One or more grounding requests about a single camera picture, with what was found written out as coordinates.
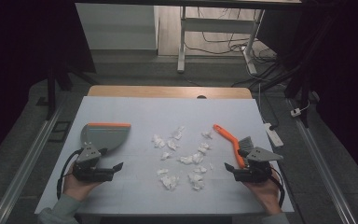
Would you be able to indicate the person's left hand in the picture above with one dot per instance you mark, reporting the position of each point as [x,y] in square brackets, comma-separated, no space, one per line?
[77,188]

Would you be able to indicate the aluminium floor rail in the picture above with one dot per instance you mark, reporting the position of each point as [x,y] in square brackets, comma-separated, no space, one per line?
[323,168]
[21,161]

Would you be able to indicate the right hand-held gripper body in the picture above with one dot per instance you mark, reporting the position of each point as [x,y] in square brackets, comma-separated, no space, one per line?
[256,163]

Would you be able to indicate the black rectangular floor frame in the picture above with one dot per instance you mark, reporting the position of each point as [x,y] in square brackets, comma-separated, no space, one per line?
[60,131]

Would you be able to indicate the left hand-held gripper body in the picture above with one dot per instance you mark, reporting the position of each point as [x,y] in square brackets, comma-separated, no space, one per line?
[88,161]

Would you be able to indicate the orange brush with grey bristles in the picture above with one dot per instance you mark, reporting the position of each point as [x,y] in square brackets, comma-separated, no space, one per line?
[233,143]

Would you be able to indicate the white power strip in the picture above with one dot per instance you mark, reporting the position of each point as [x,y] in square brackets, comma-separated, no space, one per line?
[273,134]

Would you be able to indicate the person's right hand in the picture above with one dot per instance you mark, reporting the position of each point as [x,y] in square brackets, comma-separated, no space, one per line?
[265,194]

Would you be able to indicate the grey dustpan with orange edge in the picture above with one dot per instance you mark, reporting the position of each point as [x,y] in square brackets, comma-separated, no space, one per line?
[105,137]

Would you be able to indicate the black metal stand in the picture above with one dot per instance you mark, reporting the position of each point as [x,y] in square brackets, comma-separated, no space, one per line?
[51,93]

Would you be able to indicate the white table mat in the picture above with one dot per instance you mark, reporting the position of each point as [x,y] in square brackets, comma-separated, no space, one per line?
[167,112]

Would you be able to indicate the white cabinet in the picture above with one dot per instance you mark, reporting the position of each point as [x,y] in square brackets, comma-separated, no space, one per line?
[118,26]

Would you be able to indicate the white desk frame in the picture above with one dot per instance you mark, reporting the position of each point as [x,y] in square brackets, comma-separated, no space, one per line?
[217,25]

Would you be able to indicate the small white adapter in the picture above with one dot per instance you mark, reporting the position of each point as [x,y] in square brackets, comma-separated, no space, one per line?
[296,112]

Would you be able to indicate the pile of white paper scraps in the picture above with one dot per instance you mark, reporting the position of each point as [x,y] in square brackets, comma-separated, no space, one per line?
[186,159]

